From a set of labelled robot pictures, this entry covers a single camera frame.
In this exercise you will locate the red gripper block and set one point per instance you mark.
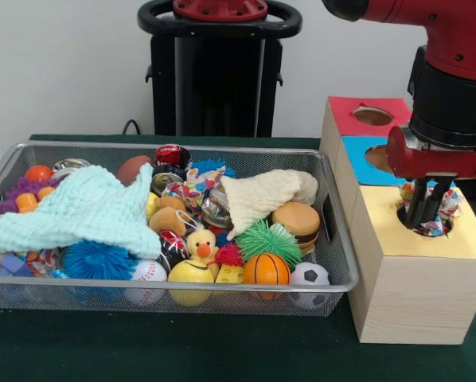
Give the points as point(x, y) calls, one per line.
point(441, 165)

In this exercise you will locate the colourful confetti paper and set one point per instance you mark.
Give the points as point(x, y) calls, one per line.
point(452, 203)
point(192, 189)

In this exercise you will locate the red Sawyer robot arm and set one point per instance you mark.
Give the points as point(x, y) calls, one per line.
point(453, 36)

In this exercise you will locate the wooden box with three holes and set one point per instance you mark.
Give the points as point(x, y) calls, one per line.
point(413, 294)

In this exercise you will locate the shallow metal mesh bin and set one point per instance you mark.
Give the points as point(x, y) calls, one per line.
point(102, 302)

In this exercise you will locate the toy hamburger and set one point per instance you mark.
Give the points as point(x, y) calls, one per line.
point(297, 223)

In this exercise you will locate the toy soccer ball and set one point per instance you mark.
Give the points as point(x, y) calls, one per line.
point(309, 274)

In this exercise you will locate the green spiky ball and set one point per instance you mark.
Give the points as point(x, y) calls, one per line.
point(268, 240)

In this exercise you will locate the cream knitted cloth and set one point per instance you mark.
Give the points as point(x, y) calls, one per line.
point(262, 195)

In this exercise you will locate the orange toy basketball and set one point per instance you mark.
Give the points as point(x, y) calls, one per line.
point(266, 270)

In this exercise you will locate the yellow plush duck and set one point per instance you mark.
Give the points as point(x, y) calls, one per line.
point(201, 242)

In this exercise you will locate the yellow smiley ball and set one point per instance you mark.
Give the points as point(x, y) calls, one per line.
point(190, 274)

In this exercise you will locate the dark green table cloth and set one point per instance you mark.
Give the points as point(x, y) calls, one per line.
point(222, 350)

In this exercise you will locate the large blue spiky ball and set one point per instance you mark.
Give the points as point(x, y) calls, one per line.
point(98, 260)

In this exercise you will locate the light blue knitted cloth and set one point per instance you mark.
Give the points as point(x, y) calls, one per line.
point(83, 211)

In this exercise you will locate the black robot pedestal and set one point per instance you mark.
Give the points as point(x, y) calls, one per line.
point(206, 99)

